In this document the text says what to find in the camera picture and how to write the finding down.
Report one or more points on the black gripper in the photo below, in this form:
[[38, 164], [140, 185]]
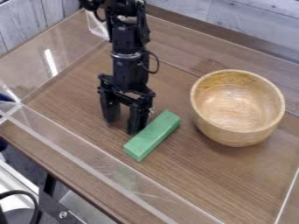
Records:
[[126, 86]]

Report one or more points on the green rectangular block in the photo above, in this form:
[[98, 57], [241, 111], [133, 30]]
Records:
[[144, 143]]

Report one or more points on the brown wooden bowl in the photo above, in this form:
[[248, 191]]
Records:
[[237, 106]]

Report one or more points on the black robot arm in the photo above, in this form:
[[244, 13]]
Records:
[[128, 28]]

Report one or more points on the black table leg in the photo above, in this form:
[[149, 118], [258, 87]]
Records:
[[50, 184]]

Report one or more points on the black base with bolt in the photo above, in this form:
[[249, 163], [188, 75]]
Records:
[[51, 208]]

